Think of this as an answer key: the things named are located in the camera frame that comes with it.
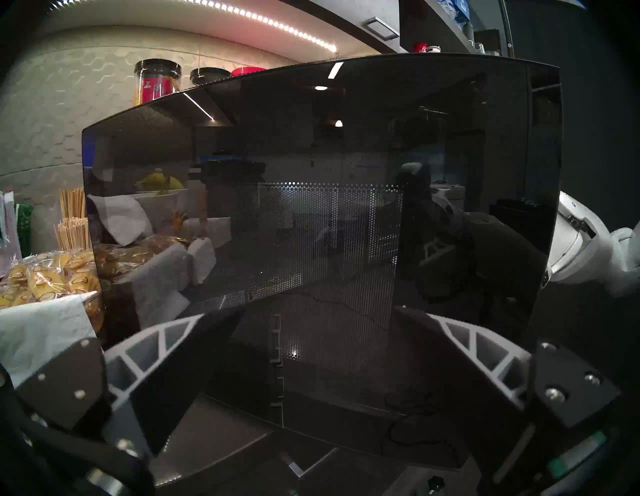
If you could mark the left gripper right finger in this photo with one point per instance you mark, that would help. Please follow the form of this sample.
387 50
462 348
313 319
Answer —
465 390

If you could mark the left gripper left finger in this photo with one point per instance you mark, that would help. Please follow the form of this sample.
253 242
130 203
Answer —
175 380

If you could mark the black glass microwave door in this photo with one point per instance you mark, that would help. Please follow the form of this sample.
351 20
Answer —
325 225

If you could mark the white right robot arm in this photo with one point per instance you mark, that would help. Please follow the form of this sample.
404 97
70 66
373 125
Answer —
580 240

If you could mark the black base knob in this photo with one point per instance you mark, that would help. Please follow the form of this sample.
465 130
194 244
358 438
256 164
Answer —
436 484

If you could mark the large white tissue sheet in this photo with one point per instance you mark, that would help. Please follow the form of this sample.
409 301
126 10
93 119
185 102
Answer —
40 335

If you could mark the basket of wrapped cakes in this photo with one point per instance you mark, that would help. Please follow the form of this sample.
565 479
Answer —
50 280

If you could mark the wooden stir sticks bundle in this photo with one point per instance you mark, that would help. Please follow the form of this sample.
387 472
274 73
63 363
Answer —
75 220

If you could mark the bunch of drink sachets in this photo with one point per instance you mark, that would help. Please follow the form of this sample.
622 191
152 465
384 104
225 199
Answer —
12 230

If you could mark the tall black appliance panel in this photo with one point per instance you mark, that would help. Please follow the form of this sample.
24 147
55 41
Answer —
600 125

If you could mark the snack jar pink label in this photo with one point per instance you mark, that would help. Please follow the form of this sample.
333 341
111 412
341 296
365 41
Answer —
155 82

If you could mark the snack jar yellow label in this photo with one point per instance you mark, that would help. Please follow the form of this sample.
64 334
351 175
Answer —
210 75

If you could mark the clear jar red lid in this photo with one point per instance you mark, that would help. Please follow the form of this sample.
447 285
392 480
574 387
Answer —
247 71

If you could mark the stack of red cups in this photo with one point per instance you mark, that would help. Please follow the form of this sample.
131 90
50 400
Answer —
420 47

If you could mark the LED light strip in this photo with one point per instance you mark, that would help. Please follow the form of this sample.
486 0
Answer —
260 19

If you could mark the dark upper kitchen cabinet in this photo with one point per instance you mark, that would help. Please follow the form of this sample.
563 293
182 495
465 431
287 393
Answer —
350 15

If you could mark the dark wall shelf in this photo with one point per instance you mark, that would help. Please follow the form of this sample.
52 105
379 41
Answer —
440 25

